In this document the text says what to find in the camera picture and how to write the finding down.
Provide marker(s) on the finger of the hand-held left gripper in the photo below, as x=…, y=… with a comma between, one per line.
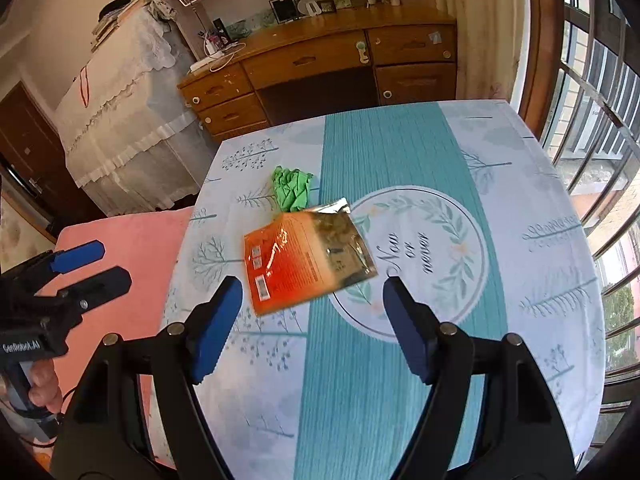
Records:
x=77, y=256
x=100, y=290

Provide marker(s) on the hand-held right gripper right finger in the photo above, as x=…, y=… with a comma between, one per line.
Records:
x=407, y=330

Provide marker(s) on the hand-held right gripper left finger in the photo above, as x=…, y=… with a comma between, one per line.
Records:
x=220, y=330

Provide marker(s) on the orange snack packet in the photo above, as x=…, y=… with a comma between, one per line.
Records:
x=285, y=265

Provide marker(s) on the person's left hand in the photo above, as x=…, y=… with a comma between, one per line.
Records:
x=45, y=385

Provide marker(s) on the brown wooden door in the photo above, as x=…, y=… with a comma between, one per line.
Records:
x=30, y=155

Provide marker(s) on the lace covered cabinet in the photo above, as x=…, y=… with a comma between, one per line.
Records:
x=120, y=125

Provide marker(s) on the green crumpled wrapper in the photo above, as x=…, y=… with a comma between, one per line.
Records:
x=292, y=190

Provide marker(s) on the white power strip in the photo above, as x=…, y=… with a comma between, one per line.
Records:
x=207, y=66

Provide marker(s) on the pile of books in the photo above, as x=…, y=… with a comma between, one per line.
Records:
x=117, y=17

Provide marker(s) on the black pen holder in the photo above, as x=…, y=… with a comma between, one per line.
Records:
x=221, y=31

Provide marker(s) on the white drawer hook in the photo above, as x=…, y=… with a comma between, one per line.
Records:
x=363, y=52

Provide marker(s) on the wooden desk with drawers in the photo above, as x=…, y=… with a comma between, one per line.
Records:
x=320, y=55

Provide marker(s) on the cream curtain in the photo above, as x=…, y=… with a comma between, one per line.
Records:
x=480, y=35

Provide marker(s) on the window with metal grille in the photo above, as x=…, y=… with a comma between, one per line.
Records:
x=600, y=60

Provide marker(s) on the white round device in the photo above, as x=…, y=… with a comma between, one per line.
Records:
x=310, y=8

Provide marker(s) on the black picture frame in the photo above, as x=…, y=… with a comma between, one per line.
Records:
x=283, y=8

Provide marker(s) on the wooden window frame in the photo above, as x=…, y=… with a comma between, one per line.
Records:
x=542, y=35

